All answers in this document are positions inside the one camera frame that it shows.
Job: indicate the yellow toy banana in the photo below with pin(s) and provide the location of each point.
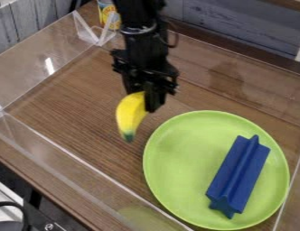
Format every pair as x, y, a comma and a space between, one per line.
130, 114

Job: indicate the clear acrylic tray wall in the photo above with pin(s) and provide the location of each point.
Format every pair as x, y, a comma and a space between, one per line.
59, 140

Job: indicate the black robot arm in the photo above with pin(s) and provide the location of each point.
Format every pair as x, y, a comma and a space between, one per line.
142, 14

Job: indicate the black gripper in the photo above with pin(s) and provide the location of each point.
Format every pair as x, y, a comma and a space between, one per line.
142, 64

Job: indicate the blue star-shaped block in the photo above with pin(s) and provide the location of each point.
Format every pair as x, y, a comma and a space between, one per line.
231, 186

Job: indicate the green round plate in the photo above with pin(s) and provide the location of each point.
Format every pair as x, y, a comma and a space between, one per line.
182, 155

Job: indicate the yellow blue tin can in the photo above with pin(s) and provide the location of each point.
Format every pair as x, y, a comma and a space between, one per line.
107, 12

